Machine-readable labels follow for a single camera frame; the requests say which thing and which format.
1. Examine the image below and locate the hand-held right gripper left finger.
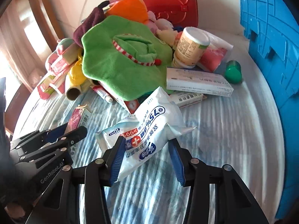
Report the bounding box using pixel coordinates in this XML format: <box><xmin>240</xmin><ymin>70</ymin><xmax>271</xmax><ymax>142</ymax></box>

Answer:
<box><xmin>26</xmin><ymin>135</ymin><xmax>127</xmax><ymax>224</ymax></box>

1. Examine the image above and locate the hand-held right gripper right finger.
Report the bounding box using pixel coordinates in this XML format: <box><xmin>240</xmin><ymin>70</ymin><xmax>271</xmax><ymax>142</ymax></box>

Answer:
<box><xmin>168</xmin><ymin>140</ymin><xmax>270</xmax><ymax>224</ymax></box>

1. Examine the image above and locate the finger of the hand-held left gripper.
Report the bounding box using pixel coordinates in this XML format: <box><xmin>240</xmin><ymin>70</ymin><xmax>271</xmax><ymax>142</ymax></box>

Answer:
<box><xmin>17</xmin><ymin>126</ymin><xmax>88</xmax><ymax>166</ymax></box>
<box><xmin>9</xmin><ymin>122</ymin><xmax>70</xmax><ymax>150</ymax></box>

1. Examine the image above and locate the small pink white carton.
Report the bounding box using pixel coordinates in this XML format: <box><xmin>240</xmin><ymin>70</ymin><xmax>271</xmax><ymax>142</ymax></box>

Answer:
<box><xmin>68</xmin><ymin>105</ymin><xmax>92</xmax><ymax>131</ymax></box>

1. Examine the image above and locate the white wet wipes pack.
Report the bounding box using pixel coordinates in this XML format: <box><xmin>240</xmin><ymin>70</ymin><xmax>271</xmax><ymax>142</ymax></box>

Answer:
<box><xmin>96</xmin><ymin>86</ymin><xmax>197</xmax><ymax>182</ymax></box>

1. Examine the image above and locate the blue plastic crate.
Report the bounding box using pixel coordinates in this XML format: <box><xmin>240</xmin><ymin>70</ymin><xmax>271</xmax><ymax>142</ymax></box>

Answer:
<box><xmin>238</xmin><ymin>0</ymin><xmax>299</xmax><ymax>220</ymax></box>

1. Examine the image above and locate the person's left hand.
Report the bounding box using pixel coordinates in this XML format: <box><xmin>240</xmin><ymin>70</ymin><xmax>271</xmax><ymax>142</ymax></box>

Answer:
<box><xmin>0</xmin><ymin>201</ymin><xmax>35</xmax><ymax>224</ymax></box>

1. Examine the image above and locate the cardboard tube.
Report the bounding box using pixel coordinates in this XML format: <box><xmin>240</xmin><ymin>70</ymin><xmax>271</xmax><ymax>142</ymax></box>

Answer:
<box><xmin>65</xmin><ymin>75</ymin><xmax>90</xmax><ymax>101</ymax></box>

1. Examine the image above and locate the pink striped box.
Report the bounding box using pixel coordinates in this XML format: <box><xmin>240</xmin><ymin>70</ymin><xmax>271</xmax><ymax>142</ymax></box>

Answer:
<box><xmin>37</xmin><ymin>73</ymin><xmax>67</xmax><ymax>99</ymax></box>

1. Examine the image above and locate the white red ointment tube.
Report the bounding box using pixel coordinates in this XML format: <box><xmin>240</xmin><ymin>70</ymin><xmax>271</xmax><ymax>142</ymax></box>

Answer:
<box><xmin>90</xmin><ymin>85</ymin><xmax>114</xmax><ymax>103</ymax></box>

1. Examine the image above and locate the red white box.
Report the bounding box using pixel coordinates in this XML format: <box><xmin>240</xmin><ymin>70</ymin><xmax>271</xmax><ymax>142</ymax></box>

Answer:
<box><xmin>117</xmin><ymin>98</ymin><xmax>141</xmax><ymax>115</ymax></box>

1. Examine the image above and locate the yellow rubber duck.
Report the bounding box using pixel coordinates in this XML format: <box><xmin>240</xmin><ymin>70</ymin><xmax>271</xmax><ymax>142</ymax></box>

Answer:
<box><xmin>67</xmin><ymin>56</ymin><xmax>91</xmax><ymax>85</ymax></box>

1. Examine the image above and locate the white green medicine box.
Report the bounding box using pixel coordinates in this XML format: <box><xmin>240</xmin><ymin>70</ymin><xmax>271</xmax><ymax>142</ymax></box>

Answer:
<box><xmin>169</xmin><ymin>93</ymin><xmax>207</xmax><ymax>108</ymax></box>

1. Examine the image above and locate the pink plush pig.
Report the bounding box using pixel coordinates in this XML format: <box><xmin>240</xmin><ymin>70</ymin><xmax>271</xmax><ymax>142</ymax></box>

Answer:
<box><xmin>45</xmin><ymin>51</ymin><xmax>59</xmax><ymax>71</ymax></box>

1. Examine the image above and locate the pink beige box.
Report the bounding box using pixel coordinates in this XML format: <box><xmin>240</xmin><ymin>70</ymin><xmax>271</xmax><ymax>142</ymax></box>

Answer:
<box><xmin>50</xmin><ymin>42</ymin><xmax>82</xmax><ymax>75</ymax></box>

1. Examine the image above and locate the teal pink plush toy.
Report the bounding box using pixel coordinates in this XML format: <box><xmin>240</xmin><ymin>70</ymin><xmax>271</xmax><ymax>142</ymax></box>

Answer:
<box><xmin>57</xmin><ymin>38</ymin><xmax>75</xmax><ymax>54</ymax></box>

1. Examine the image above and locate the pink curtain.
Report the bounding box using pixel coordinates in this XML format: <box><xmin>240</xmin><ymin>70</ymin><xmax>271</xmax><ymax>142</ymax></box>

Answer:
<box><xmin>0</xmin><ymin>0</ymin><xmax>49</xmax><ymax>84</ymax></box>

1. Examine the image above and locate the green plastic cap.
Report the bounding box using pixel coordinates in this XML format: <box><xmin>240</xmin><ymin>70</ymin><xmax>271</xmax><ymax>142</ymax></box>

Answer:
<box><xmin>225</xmin><ymin>60</ymin><xmax>243</xmax><ymax>84</ymax></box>

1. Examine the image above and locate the pink tissue pack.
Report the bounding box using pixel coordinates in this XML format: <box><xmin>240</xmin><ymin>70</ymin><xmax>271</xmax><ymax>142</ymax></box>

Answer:
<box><xmin>196</xmin><ymin>33</ymin><xmax>234</xmax><ymax>73</ymax></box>

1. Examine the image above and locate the white medicine bottle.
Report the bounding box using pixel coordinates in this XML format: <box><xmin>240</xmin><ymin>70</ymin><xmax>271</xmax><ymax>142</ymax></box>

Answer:
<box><xmin>172</xmin><ymin>27</ymin><xmax>211</xmax><ymax>69</ymax></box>

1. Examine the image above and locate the maroon plush cloth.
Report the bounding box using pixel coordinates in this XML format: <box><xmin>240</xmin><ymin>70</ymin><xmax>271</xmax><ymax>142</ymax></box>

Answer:
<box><xmin>73</xmin><ymin>1</ymin><xmax>110</xmax><ymax>48</ymax></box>

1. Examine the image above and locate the orange plush toy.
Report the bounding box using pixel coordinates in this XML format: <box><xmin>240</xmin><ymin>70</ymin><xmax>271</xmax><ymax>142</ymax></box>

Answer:
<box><xmin>106</xmin><ymin>0</ymin><xmax>150</xmax><ymax>25</ymax></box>

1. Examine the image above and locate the red bear suitcase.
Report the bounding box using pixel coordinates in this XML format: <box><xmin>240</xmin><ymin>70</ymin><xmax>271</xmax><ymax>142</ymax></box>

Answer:
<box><xmin>124</xmin><ymin>0</ymin><xmax>199</xmax><ymax>28</ymax></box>

